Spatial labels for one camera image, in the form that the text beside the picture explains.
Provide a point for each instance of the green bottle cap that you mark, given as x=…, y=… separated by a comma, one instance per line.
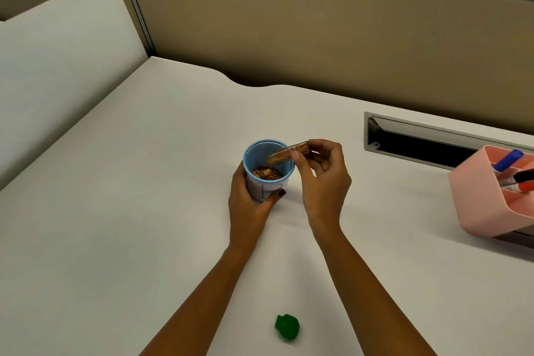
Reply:
x=287, y=326

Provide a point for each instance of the pink pen holder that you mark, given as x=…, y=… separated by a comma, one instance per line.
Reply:
x=479, y=201

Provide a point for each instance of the person's left forearm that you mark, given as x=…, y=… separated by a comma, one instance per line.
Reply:
x=204, y=305

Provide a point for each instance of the blue paper cup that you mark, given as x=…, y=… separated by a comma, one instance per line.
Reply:
x=260, y=192

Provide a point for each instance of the person's left hand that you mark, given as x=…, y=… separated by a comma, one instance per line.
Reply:
x=244, y=212

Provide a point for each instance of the person's right forearm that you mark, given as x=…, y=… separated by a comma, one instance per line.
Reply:
x=371, y=305

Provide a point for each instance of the black capped marker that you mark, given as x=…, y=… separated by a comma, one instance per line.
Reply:
x=523, y=176

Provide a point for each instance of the person's left thumb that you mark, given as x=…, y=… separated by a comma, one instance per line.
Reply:
x=273, y=200

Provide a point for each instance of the red capped marker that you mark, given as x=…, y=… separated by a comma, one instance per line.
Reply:
x=525, y=188

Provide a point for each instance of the brown bits in cup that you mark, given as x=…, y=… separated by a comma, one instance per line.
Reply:
x=265, y=173

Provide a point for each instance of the person's right thumb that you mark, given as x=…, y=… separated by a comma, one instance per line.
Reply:
x=302, y=174

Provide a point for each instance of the grey metal partition post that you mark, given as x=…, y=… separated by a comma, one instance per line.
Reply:
x=133, y=5

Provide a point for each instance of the clear tube with brown contents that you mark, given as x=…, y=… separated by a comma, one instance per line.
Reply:
x=288, y=153

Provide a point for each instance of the blue marker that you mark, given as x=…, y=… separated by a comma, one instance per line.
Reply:
x=508, y=159

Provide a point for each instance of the person's right hand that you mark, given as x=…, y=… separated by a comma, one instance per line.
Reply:
x=327, y=195

